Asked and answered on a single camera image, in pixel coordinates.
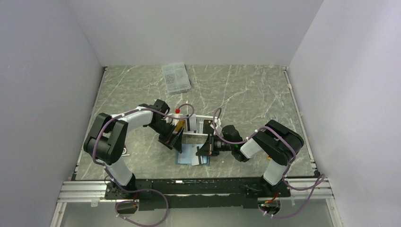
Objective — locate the white plastic basket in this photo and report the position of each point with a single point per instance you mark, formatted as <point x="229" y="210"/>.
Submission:
<point x="200" y="119"/>

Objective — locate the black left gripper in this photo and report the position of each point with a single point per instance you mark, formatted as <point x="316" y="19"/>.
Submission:
<point x="176" y="143"/>

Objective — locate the blue card holder wallet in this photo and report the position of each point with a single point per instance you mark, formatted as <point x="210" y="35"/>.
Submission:
<point x="189" y="157"/>

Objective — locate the clear plastic screw box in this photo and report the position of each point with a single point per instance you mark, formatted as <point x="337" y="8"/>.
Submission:
<point x="176" y="78"/>

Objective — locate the white striped credit card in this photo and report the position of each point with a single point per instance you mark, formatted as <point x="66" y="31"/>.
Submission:
<point x="195" y="159"/>

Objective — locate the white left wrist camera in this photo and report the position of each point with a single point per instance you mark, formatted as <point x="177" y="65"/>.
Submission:
<point x="190" y="124"/>

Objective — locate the black credit card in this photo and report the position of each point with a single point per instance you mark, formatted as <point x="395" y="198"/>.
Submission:
<point x="208" y="127"/>

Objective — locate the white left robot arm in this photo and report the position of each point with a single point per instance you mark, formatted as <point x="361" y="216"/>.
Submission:
<point x="105" y="141"/>

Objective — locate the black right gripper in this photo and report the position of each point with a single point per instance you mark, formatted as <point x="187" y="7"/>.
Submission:
<point x="204" y="150"/>

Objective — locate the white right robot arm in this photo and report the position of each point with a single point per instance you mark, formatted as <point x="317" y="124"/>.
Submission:
<point x="280" y="143"/>

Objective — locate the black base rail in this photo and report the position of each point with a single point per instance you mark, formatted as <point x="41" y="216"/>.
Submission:
<point x="245" y="192"/>

